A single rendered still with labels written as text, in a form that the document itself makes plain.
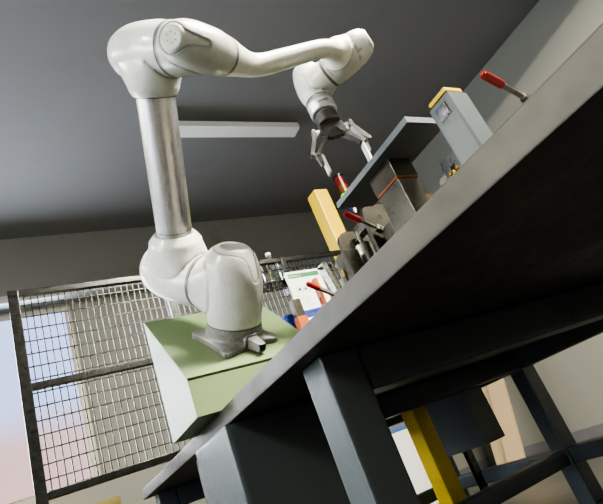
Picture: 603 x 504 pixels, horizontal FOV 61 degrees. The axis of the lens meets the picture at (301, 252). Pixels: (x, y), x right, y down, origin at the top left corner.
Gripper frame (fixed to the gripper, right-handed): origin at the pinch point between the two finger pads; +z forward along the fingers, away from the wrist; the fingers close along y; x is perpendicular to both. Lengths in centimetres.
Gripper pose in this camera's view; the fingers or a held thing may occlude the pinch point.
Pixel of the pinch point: (349, 165)
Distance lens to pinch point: 158.4
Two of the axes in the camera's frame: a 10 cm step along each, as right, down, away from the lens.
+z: 3.5, 8.5, -3.9
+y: 9.4, -3.1, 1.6
